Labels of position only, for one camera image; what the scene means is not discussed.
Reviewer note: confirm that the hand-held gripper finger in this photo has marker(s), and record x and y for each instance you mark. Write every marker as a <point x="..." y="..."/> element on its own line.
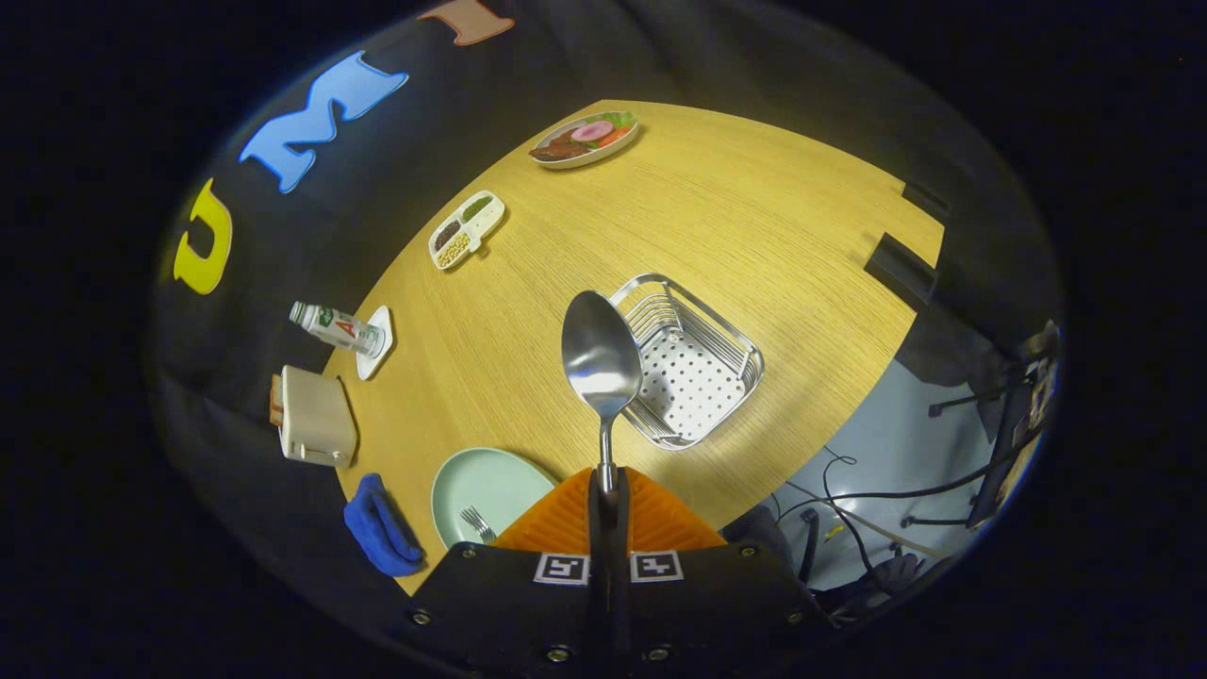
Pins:
<point x="620" y="528"/>
<point x="598" y="528"/>

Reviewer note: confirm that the pale green plate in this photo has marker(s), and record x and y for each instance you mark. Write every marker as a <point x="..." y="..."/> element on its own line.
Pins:
<point x="490" y="481"/>

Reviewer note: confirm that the blue towel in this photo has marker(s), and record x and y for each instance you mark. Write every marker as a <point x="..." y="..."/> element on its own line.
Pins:
<point x="379" y="528"/>

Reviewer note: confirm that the white square coaster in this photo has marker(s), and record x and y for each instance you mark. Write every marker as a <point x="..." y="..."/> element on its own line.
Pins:
<point x="381" y="325"/>

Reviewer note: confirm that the cream toaster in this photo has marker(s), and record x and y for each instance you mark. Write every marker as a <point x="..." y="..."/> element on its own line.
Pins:
<point x="316" y="420"/>

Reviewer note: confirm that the white divided bean dish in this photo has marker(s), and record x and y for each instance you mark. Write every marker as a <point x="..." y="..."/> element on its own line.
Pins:
<point x="465" y="231"/>

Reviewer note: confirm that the clear water bottle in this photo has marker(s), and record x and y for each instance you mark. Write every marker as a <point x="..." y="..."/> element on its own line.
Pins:
<point x="335" y="328"/>

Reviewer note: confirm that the toast slice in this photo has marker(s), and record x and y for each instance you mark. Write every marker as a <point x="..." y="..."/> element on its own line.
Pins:
<point x="275" y="401"/>

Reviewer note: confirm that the black table clamp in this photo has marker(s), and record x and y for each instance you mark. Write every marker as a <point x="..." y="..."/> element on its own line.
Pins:
<point x="901" y="269"/>
<point x="926" y="200"/>

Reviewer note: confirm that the white plate of food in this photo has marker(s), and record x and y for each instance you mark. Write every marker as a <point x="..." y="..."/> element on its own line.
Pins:
<point x="583" y="140"/>

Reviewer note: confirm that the dark equipment stand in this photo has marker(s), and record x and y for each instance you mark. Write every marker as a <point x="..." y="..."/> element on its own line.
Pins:
<point x="1004" y="443"/>

